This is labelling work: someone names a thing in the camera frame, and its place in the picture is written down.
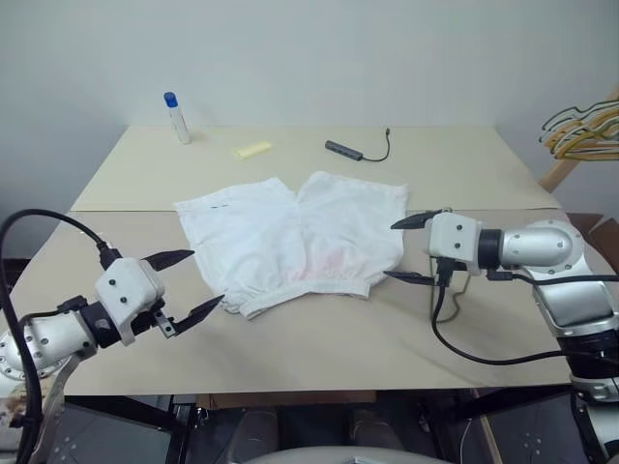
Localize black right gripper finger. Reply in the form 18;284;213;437
383;270;437;285
390;208;439;232

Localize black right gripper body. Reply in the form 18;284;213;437
431;255;470;288

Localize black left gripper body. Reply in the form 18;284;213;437
130;298;177;340

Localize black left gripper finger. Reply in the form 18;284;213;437
171;293;226;337
139;248;196;273

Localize white shorts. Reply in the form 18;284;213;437
173;169;410;321

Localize wooden hanger rack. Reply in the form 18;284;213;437
539;81;619;194

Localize beige table cover sheet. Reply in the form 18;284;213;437
70;124;565;213

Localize black panel with white dots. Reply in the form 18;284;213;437
483;391;597;464
60;399;171;464

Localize white bottle with blue cap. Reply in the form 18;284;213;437
162;90;193;145

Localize pale yellow block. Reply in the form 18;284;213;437
231;139;273;160

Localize wooden slat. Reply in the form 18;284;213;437
476;413;505;464

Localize bunch of yellow hangers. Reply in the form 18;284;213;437
544;111;619;162

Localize grey rounded robot torso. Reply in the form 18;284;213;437
259;443;413;464

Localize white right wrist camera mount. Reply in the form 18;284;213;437
424;211;485;276

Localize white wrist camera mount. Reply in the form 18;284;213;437
424;211;485;276
94;257;166;347

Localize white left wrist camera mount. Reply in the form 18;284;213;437
94;257;166;347

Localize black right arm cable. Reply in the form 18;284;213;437
429;263;619;365

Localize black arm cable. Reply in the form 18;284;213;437
429;263;619;365
0;208;125;464

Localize grey USB hub with cable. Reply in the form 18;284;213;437
324;127;394;163

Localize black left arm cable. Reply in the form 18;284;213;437
0;208;125;464

